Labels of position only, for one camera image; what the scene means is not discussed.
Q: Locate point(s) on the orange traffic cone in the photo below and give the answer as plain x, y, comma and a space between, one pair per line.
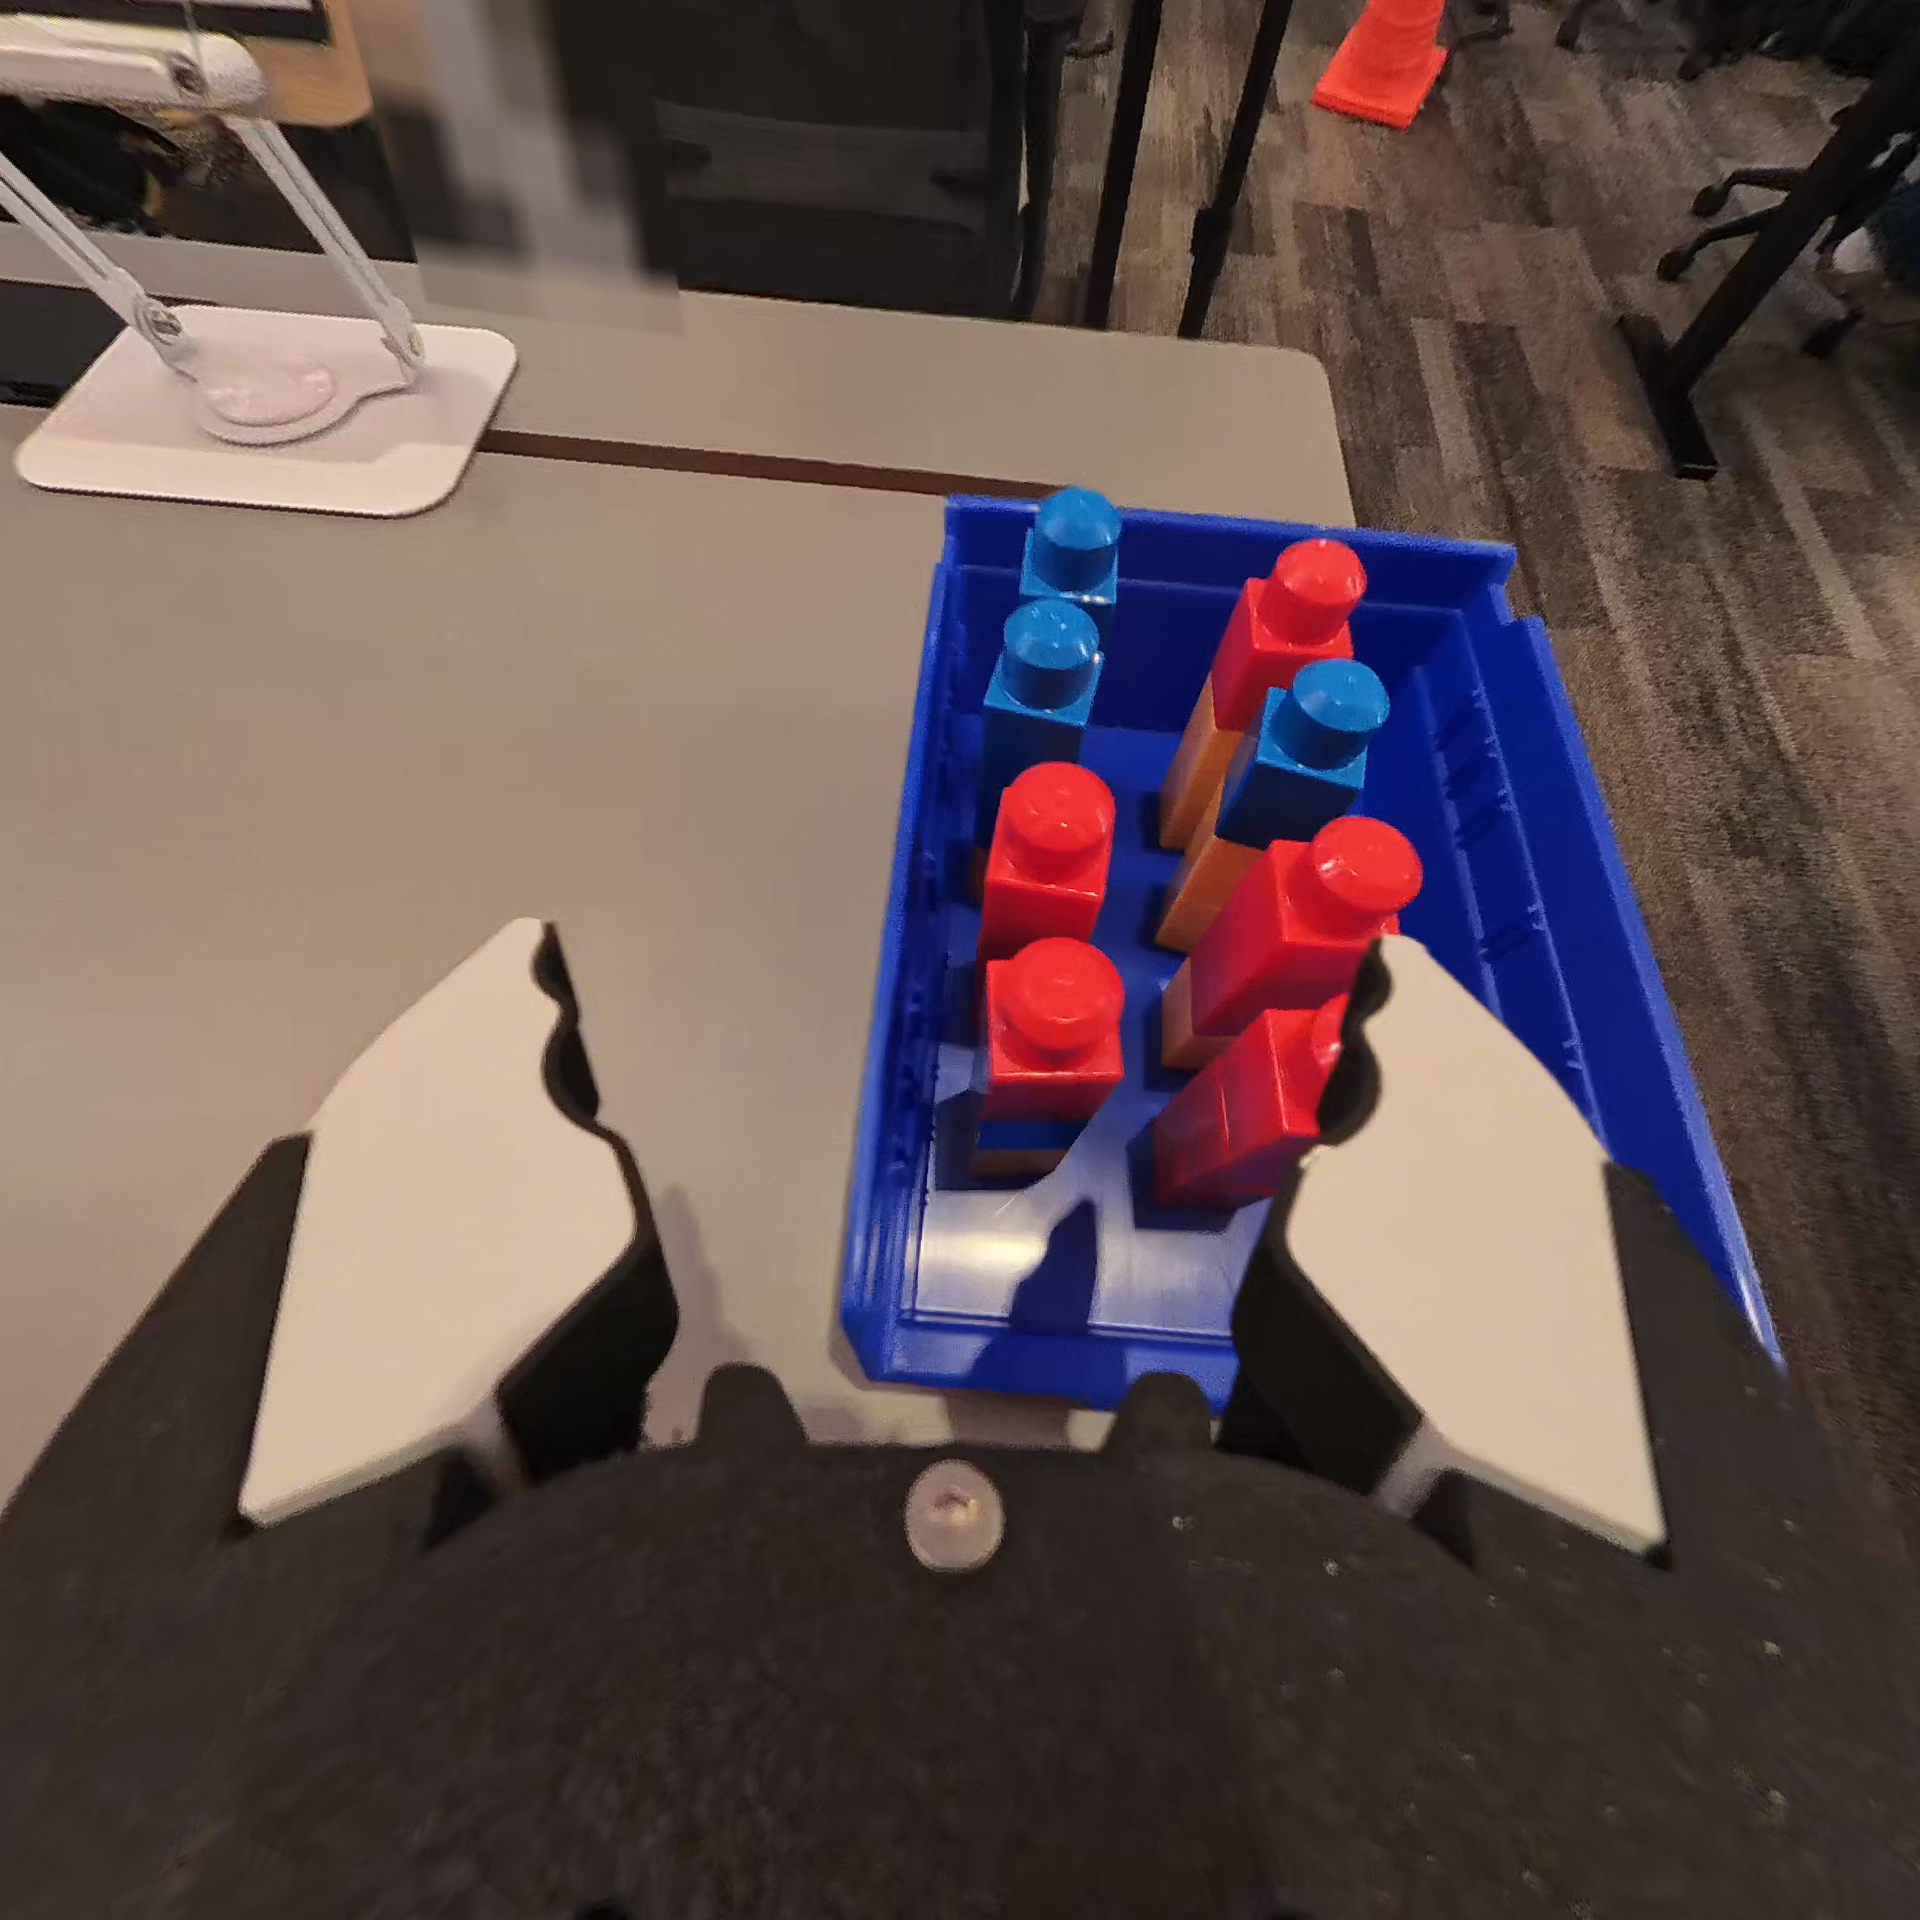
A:
1388, 61

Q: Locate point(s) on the black office chair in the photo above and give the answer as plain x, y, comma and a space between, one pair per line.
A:
841, 164

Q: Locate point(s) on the blue plastic bin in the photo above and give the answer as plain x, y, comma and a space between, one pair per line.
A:
1500, 781

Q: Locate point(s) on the cluster of block towers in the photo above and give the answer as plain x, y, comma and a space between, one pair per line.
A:
1299, 923

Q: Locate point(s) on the black desk frame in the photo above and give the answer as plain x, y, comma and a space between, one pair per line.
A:
1771, 253

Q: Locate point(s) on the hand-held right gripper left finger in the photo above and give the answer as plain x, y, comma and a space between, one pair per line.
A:
435, 1201

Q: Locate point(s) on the black tripod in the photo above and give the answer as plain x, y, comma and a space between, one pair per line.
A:
1119, 164

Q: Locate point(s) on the white document holder stand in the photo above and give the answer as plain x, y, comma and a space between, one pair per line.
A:
300, 450

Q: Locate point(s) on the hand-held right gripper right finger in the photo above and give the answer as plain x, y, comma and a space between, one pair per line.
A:
1485, 1230

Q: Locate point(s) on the office chair base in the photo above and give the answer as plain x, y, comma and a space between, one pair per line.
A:
1719, 195

